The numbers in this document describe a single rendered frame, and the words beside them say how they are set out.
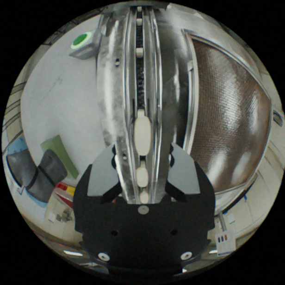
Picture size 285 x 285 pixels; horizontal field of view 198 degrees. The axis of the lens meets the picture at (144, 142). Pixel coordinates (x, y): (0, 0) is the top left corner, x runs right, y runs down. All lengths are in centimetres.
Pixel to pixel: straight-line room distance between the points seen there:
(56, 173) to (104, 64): 37
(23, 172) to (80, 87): 31
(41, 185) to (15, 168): 13
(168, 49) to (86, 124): 30
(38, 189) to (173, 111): 48
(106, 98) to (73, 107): 14
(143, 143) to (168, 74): 18
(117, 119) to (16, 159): 34
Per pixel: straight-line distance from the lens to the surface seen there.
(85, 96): 28
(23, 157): 34
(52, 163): 39
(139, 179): 30
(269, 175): 355
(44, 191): 39
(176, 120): 25
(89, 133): 29
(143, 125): 20
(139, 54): 21
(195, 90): 19
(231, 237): 118
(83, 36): 26
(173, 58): 27
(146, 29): 28
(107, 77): 21
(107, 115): 21
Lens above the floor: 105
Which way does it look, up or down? 62 degrees down
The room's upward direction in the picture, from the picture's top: 177 degrees clockwise
